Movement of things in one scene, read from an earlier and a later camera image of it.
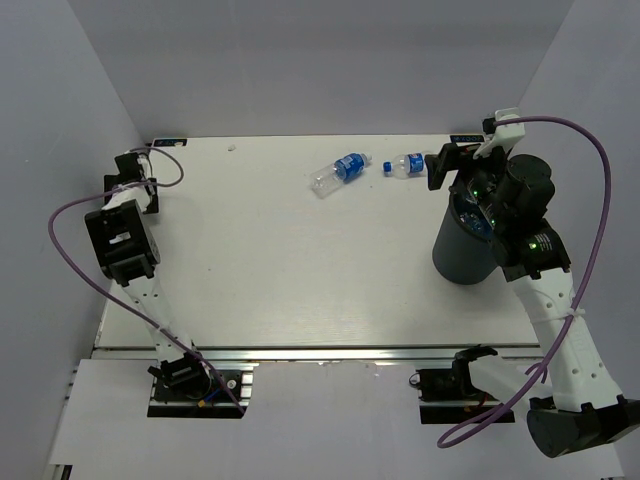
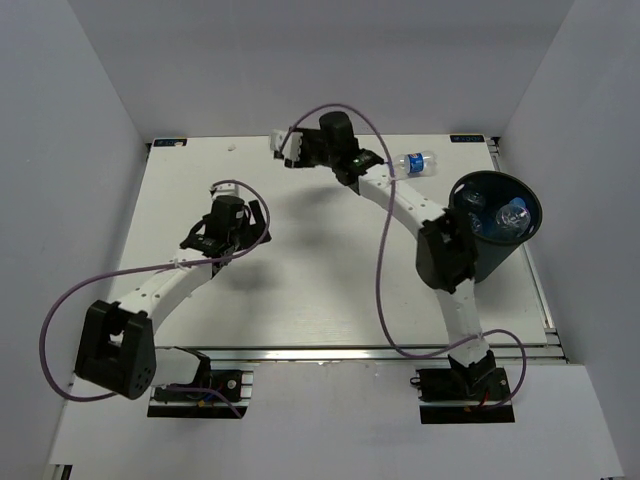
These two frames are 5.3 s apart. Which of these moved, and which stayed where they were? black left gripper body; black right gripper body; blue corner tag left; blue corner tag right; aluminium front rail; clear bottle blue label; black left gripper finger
Moved: black right gripper body; black left gripper finger; black left gripper body
Stayed: clear bottle blue label; aluminium front rail; blue corner tag right; blue corner tag left
